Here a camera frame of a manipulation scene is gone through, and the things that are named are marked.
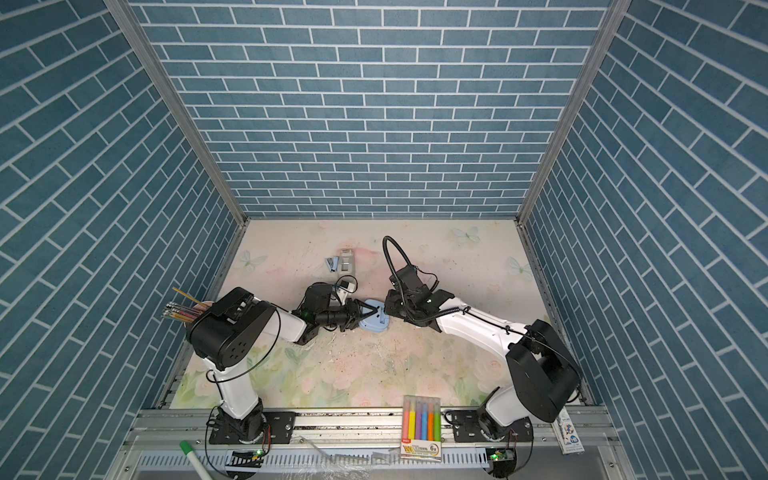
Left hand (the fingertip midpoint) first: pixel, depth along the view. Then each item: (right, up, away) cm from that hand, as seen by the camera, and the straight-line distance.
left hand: (380, 318), depth 89 cm
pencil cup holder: (-51, +4, -10) cm, 52 cm away
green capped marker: (-44, -27, -19) cm, 55 cm away
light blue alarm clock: (-1, -1, -1) cm, 2 cm away
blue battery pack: (-18, +15, +16) cm, 29 cm away
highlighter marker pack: (+11, -25, -17) cm, 32 cm away
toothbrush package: (+47, -24, -16) cm, 55 cm away
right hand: (+2, +5, -3) cm, 6 cm away
